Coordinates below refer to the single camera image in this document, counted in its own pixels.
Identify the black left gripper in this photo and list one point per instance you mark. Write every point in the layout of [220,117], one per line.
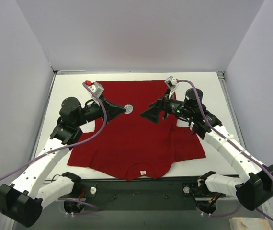
[104,108]

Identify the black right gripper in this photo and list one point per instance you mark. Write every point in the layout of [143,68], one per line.
[162,109]

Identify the round painted brooch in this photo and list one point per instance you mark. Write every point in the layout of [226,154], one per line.
[128,109]

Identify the red t-shirt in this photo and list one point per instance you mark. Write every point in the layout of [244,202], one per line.
[131,146]

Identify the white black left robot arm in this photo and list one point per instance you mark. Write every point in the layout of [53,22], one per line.
[24,199]

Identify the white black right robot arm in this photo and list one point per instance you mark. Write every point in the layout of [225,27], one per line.
[210,129]

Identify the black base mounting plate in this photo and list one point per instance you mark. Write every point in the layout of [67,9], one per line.
[182,186]

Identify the beige foam block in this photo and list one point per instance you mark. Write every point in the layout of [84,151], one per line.
[240,223]

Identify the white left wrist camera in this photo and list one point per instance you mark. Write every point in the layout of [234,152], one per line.
[94,88]

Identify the aluminium table edge rail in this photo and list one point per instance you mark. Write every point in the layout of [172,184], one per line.
[63,72]

